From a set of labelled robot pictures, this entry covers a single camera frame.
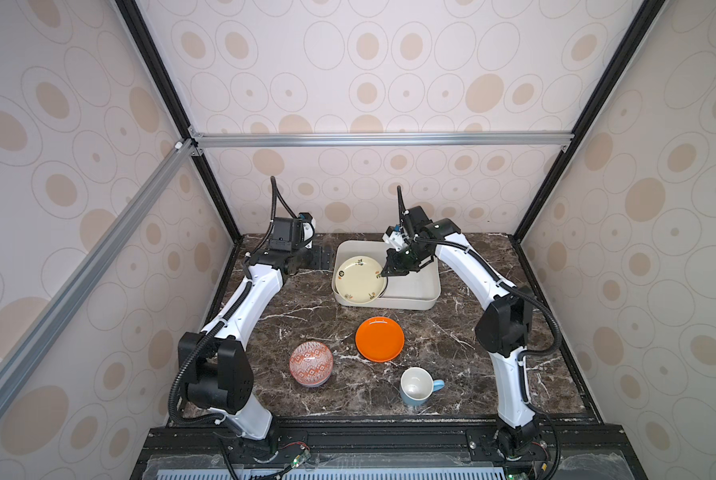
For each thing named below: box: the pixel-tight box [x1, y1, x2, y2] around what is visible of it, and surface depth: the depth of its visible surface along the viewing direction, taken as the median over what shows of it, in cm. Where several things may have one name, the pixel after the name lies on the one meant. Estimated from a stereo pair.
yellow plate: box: [335, 256, 387, 304], surface depth 90 cm
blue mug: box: [400, 366, 445, 406], surface depth 78 cm
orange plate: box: [355, 316, 405, 363], surface depth 92 cm
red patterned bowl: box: [289, 341, 334, 387], surface depth 85 cm
